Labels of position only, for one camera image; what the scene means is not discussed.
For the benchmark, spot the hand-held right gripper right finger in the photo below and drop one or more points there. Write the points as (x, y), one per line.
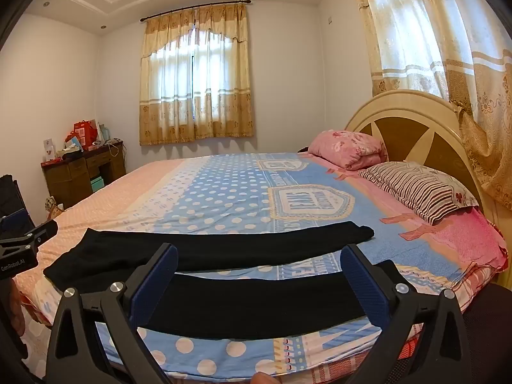
(362, 276)

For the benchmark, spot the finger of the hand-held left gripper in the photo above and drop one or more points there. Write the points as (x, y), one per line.
(40, 232)
(16, 220)

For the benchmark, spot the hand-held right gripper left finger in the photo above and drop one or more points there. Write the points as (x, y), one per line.
(160, 276)

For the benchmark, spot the black pants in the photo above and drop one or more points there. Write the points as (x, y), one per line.
(224, 248)

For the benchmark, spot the black chair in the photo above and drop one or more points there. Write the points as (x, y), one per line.
(8, 196)

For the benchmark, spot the floral patterned bag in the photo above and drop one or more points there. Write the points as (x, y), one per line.
(52, 204)

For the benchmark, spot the brown wooden desk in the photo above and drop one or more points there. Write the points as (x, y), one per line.
(68, 180)

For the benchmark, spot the teal box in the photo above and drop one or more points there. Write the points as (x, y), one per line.
(97, 184)

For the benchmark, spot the white card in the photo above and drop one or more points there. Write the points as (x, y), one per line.
(49, 148)

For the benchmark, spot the red checked mattress pad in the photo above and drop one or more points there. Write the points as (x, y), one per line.
(408, 352)

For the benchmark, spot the white blue bag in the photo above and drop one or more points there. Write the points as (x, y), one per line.
(74, 144)

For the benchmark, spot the striped pillow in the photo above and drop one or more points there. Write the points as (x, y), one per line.
(416, 192)

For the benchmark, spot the bed with polka-dot sheet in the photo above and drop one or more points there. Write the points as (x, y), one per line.
(224, 196)

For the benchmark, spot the red gift bag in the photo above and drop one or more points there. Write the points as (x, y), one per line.
(84, 134)

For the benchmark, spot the pink towel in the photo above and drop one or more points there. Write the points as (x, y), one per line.
(472, 236)

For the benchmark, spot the light blue box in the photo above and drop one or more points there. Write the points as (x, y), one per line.
(104, 132)

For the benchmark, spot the pink floral pillow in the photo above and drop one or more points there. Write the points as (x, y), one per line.
(348, 148)

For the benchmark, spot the dark mesh cloth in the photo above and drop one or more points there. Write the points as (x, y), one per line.
(492, 320)

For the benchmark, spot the cream brown bed headboard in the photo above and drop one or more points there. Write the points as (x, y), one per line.
(404, 128)

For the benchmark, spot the beige floral window curtain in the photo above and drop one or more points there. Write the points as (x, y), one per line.
(480, 128)
(172, 120)

